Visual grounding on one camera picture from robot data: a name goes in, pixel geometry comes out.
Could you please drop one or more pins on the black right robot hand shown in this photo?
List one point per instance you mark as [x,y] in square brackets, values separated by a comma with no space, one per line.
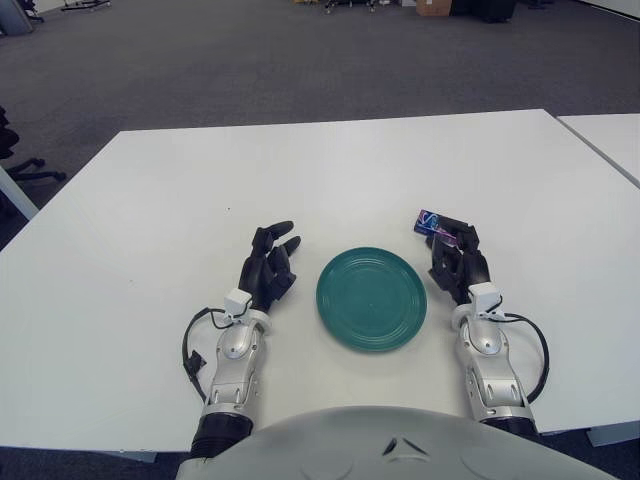
[472,265]

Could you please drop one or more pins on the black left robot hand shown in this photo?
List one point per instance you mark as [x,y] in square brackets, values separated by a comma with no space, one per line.
[260,272]

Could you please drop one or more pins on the purple blue gum pack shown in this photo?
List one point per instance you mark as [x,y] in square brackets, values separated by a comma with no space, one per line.
[426,222]

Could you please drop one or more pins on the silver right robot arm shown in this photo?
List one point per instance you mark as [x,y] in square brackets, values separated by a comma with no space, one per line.
[492,370]

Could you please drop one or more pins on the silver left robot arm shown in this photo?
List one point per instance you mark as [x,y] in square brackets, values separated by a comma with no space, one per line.
[235,360]

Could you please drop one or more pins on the green round plate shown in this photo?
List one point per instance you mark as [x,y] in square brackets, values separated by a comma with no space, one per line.
[372,300]

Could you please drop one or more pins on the white neighbouring table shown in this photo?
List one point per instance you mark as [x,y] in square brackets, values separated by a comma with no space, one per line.
[610,137]

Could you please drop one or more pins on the grey robot torso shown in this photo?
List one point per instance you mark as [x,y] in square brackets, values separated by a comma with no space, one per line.
[390,450]

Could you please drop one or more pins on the white desk with leg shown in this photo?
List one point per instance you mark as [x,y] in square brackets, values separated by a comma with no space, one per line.
[17,195]

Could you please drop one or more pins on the black office chair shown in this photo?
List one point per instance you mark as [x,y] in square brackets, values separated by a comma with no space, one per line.
[25,172]

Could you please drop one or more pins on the black bulky background object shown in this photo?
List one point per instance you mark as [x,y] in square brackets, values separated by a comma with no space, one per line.
[482,9]

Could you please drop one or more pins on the brown cardboard box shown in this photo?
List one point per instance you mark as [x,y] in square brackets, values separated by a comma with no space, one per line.
[432,6]

